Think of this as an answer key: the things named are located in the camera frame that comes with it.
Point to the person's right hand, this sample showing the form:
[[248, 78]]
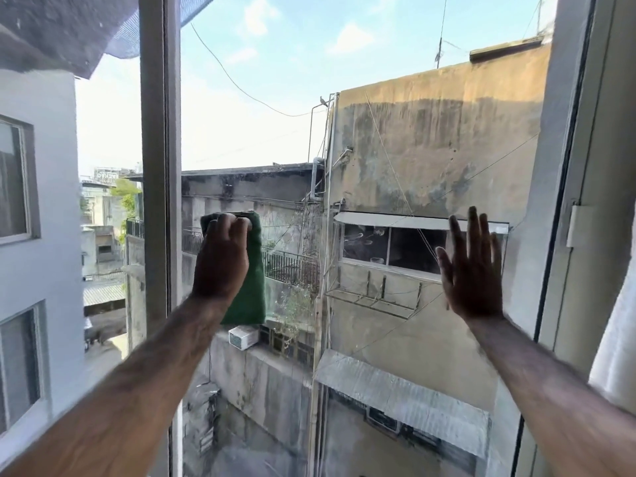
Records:
[[472, 288]]

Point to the person's left hand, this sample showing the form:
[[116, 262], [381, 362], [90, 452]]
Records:
[[221, 265]]

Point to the person's right thumb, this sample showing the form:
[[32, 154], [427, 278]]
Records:
[[443, 265]]

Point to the person's right middle finger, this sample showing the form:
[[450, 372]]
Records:
[[473, 233]]

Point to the person's left fingers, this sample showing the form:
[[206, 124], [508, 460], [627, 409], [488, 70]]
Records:
[[233, 227]]

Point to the person's right little finger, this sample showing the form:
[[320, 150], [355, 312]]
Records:
[[497, 253]]

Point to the green cleaning cloth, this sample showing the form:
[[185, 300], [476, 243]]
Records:
[[253, 288]]

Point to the person's left forearm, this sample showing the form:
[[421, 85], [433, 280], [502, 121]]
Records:
[[134, 392]]

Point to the person's right forearm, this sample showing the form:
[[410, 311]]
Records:
[[556, 402]]

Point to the grey weathered building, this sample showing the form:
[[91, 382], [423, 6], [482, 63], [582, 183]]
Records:
[[248, 193]]

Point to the dark window with awning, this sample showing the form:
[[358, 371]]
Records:
[[382, 243]]

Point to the black balcony railing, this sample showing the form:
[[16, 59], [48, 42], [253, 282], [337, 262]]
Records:
[[290, 268]]

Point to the white window hinge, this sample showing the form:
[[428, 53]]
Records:
[[578, 224]]

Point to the grey drain pipe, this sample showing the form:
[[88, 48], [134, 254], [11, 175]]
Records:
[[317, 178]]

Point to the white air conditioner unit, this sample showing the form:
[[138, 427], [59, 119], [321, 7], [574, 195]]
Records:
[[243, 337]]

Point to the grey window mullion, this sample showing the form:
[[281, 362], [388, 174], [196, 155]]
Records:
[[160, 143]]

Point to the green tree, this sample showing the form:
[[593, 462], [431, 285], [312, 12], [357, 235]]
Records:
[[126, 196]]

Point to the corrugated metal awning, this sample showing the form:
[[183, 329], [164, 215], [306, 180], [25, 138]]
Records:
[[397, 397]]

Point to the white curtain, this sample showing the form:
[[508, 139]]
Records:
[[618, 342]]

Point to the white building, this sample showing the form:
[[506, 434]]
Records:
[[49, 218]]

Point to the rooftop antenna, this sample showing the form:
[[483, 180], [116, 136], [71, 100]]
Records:
[[439, 49]]

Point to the grey mesh netting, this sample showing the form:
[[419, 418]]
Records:
[[149, 29]]

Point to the dark concrete overhang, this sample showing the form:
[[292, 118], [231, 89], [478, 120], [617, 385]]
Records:
[[54, 29]]

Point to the metal wall rack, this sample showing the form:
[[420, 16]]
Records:
[[372, 300]]

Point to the white window frame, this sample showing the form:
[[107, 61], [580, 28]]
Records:
[[591, 119]]

